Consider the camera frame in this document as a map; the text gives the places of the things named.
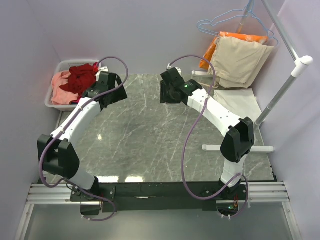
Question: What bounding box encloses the dark red t-shirt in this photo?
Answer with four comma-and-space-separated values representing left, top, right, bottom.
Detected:
60, 62, 99, 97

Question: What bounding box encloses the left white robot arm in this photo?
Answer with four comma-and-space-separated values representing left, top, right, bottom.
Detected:
37, 71, 128, 201

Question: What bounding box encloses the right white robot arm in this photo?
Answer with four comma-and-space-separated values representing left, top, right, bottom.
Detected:
160, 67, 255, 200

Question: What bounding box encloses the white plastic laundry basket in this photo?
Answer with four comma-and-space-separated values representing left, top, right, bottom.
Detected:
44, 59, 98, 112

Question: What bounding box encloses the orange hanging garment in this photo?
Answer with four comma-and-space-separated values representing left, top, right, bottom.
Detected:
199, 31, 273, 72

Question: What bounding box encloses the salmon pink shirt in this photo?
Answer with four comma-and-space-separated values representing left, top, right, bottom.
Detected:
51, 70, 79, 105

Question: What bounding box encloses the beige hanging garment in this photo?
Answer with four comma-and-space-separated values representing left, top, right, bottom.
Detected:
207, 36, 274, 89

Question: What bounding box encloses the folded white t-shirt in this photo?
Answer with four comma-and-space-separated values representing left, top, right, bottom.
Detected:
213, 89, 262, 122

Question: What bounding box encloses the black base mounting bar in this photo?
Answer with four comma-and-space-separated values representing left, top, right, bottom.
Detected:
70, 181, 247, 216

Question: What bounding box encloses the white metal clothes rack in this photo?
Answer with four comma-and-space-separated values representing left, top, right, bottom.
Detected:
191, 0, 314, 154

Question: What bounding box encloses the blue wire hanger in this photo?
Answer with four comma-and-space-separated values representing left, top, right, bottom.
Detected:
196, 0, 279, 47

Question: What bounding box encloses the aluminium rail frame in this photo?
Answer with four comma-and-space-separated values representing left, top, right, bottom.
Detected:
15, 182, 302, 240

